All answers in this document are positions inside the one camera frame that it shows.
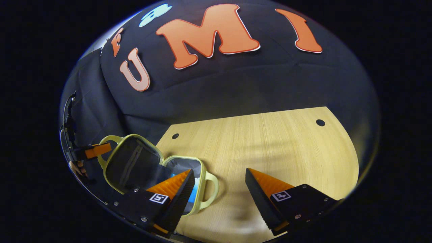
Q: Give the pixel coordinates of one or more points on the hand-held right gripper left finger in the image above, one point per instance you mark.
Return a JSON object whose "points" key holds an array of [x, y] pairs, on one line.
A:
{"points": [[180, 202]]}

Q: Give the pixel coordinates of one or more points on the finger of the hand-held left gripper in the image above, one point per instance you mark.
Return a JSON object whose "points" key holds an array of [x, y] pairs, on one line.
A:
{"points": [[98, 150]]}

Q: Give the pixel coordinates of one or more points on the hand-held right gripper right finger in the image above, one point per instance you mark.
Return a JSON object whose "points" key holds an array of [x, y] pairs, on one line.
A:
{"points": [[260, 202]]}

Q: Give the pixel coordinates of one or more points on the white and blue cream tube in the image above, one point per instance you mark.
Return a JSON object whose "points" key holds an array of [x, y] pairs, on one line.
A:
{"points": [[190, 200]]}

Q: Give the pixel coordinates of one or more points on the cream suitcase with grey lining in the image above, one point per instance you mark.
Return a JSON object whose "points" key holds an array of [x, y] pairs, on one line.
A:
{"points": [[135, 168]]}

